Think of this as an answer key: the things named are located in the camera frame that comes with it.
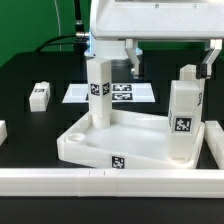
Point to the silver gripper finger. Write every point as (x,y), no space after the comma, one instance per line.
(213,48)

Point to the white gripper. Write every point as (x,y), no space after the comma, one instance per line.
(155,20)

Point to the white desk top tray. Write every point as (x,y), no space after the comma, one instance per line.
(132,141)

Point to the white right fence block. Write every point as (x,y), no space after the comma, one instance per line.
(214,136)

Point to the white fence block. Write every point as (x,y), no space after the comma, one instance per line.
(214,136)
(3,131)

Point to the white left fence block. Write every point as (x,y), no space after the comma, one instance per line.
(3,131)

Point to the white marker base plate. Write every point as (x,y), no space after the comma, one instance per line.
(121,92)

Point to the white front fence rail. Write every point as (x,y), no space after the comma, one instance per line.
(84,182)

